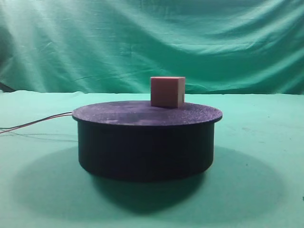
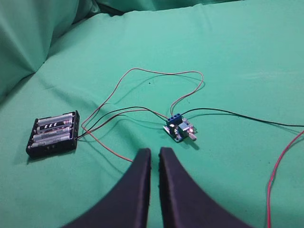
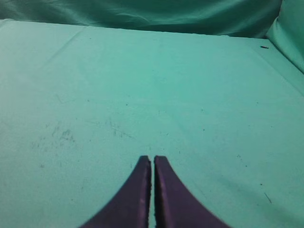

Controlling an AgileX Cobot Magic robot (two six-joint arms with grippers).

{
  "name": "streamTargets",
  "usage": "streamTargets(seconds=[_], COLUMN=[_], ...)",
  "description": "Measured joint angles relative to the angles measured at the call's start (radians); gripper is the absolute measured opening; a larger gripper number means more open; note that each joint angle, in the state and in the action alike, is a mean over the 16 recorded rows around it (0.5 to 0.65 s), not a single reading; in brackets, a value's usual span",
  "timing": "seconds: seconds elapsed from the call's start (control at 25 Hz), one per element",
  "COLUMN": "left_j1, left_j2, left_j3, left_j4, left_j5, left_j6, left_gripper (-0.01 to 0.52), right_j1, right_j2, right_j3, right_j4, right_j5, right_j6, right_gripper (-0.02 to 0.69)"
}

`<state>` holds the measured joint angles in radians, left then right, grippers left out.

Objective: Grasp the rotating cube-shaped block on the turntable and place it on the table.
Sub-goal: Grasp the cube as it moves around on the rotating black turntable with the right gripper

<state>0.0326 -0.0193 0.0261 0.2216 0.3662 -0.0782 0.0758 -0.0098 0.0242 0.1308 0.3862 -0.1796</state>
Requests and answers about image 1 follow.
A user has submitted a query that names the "black wire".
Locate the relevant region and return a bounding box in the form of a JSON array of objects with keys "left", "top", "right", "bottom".
[{"left": 0, "top": 114, "right": 73, "bottom": 134}]

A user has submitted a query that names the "pink cube-shaped block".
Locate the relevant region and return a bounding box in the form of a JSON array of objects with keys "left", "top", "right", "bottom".
[{"left": 150, "top": 76, "right": 186, "bottom": 108}]

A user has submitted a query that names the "green backdrop cloth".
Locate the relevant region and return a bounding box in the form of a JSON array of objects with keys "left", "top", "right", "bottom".
[{"left": 0, "top": 0, "right": 304, "bottom": 95}]

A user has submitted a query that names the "red wire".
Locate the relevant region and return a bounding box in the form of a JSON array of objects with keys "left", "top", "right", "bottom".
[{"left": 0, "top": 113, "right": 73, "bottom": 131}]

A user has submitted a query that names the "black round turntable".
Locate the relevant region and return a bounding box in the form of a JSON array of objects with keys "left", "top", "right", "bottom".
[{"left": 72, "top": 101, "right": 223, "bottom": 182}]

